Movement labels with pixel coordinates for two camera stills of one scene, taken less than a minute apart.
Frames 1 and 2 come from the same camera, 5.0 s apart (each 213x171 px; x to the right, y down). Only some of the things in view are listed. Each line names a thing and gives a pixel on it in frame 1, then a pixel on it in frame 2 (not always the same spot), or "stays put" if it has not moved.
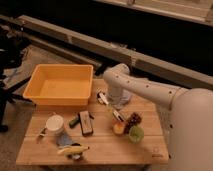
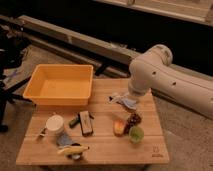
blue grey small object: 64,140 stays put
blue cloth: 118,98 -> 132,104
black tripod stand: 11,42 stays put
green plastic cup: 136,134 stays put
